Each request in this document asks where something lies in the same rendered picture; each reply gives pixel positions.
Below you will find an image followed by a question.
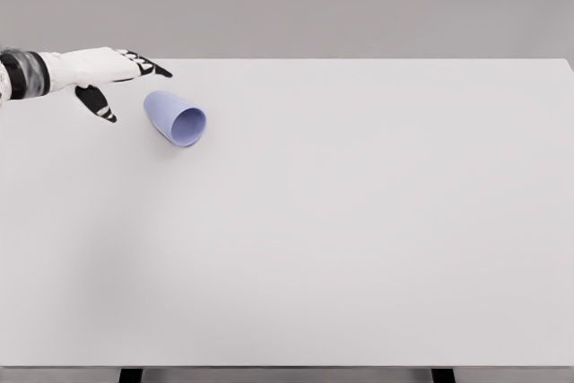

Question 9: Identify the lavender blue cup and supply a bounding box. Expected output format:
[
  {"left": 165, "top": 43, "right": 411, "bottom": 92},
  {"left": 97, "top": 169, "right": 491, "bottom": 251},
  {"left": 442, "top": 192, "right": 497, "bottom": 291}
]
[{"left": 143, "top": 90, "right": 208, "bottom": 149}]

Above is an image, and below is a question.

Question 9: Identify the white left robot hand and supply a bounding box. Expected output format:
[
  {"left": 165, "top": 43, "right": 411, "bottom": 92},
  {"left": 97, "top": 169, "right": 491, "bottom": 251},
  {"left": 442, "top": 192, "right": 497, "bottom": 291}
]
[{"left": 72, "top": 46, "right": 174, "bottom": 125}]

